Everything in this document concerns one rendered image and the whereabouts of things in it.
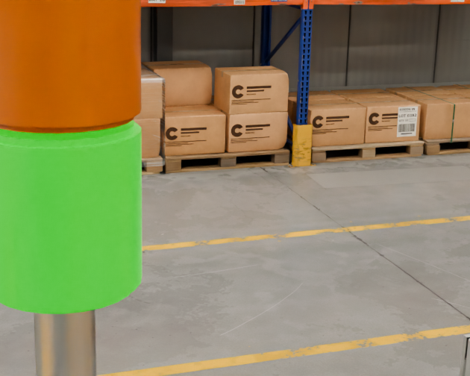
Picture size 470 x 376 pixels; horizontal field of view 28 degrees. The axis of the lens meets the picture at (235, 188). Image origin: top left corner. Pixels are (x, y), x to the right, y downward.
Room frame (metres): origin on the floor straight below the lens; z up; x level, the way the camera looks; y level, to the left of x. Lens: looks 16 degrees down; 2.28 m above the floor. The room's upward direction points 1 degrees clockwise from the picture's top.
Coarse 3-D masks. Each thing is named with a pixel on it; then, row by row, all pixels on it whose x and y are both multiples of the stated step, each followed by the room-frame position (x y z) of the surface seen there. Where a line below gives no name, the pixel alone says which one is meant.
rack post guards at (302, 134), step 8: (296, 128) 8.47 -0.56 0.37; (304, 128) 8.48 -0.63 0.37; (312, 128) 8.53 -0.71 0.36; (296, 136) 8.47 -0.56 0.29; (304, 136) 8.48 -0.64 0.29; (296, 144) 8.47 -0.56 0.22; (304, 144) 8.48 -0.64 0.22; (296, 152) 8.47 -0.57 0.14; (304, 152) 8.49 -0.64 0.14; (296, 160) 8.47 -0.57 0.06; (304, 160) 8.49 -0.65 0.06
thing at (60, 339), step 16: (48, 320) 0.27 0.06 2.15; (64, 320) 0.27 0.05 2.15; (80, 320) 0.27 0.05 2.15; (48, 336) 0.27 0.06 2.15; (64, 336) 0.27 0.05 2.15; (80, 336) 0.27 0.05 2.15; (48, 352) 0.27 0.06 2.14; (64, 352) 0.27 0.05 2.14; (80, 352) 0.27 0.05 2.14; (48, 368) 0.27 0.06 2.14; (64, 368) 0.27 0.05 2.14; (80, 368) 0.27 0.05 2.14
